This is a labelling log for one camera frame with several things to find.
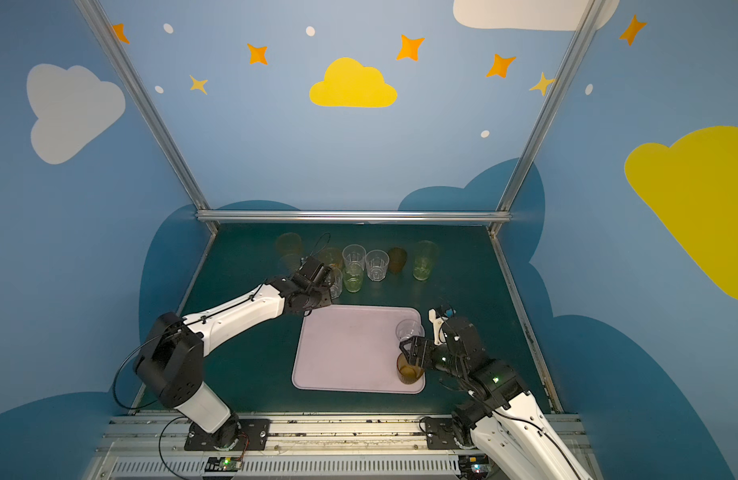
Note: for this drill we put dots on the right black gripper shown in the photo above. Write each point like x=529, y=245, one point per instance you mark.
x=422, y=353

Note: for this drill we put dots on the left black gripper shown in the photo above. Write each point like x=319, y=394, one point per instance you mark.
x=315, y=274

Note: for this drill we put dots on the clear faceted glass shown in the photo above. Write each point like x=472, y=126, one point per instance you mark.
x=335, y=279
x=409, y=328

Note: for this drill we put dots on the dark amber dimpled glass front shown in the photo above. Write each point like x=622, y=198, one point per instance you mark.
x=408, y=374

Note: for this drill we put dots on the dark amber dimpled glass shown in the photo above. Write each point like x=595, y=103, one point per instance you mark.
x=397, y=259
x=408, y=374

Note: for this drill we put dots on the lilac plastic tray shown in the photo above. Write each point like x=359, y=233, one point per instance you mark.
x=349, y=348

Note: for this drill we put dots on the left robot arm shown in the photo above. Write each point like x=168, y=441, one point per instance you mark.
x=170, y=362

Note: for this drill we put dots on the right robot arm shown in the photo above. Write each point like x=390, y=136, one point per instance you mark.
x=502, y=419

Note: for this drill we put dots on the short orange glass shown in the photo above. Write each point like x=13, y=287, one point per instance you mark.
x=332, y=257

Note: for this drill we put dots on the tall amber glass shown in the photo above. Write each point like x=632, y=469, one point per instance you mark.
x=289, y=246

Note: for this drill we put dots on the small green glass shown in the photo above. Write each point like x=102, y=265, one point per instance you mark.
x=353, y=277

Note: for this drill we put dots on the clear glass back left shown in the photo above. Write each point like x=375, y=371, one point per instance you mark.
x=354, y=257

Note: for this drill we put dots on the clear glass back right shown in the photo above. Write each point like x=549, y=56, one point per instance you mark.
x=376, y=264

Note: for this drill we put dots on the dark amber dimpled glass back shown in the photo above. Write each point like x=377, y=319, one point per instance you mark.
x=397, y=259

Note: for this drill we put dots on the tall green glass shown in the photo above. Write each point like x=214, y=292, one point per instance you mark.
x=425, y=256

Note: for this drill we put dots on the right controller board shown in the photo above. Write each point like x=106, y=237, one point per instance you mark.
x=473, y=467

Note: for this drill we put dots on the controller board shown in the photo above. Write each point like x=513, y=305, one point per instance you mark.
x=473, y=467
x=224, y=465

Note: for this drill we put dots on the left controller board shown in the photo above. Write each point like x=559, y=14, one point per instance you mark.
x=224, y=465

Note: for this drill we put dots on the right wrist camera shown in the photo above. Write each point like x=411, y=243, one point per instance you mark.
x=437, y=317

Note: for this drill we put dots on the back horizontal aluminium frame bar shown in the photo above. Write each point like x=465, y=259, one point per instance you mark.
x=351, y=217

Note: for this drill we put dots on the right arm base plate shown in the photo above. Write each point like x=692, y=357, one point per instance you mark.
x=441, y=433

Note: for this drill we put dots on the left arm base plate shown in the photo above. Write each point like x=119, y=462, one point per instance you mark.
x=252, y=435

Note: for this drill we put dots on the aluminium mounting rail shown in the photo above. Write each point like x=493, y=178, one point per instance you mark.
x=303, y=446

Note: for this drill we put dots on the left aluminium frame post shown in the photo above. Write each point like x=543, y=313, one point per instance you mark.
x=96, y=18

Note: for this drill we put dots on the aluminium frame post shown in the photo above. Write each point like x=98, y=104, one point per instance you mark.
x=565, y=74
x=96, y=18

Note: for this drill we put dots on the right aluminium frame post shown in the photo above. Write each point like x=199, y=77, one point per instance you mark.
x=565, y=74

